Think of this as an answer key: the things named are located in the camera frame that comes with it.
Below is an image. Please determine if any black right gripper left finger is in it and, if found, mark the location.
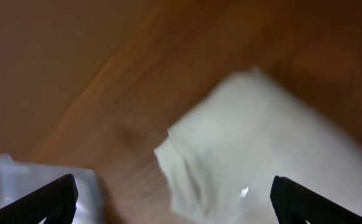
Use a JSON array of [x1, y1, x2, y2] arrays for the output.
[[0, 174, 78, 224]]

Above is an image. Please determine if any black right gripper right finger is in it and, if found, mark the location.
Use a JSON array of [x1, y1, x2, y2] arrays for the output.
[[270, 176, 362, 224]]

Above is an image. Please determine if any cream white garment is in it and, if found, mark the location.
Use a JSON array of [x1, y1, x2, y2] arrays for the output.
[[155, 70, 362, 223]]

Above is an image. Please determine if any clear plastic storage bin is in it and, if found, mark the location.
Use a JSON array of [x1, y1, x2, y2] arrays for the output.
[[0, 154, 106, 224]]

